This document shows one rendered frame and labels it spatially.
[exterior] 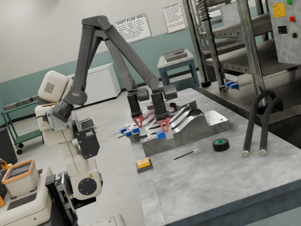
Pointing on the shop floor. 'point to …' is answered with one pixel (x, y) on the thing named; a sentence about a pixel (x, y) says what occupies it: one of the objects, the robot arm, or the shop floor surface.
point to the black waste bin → (6, 148)
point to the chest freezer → (101, 84)
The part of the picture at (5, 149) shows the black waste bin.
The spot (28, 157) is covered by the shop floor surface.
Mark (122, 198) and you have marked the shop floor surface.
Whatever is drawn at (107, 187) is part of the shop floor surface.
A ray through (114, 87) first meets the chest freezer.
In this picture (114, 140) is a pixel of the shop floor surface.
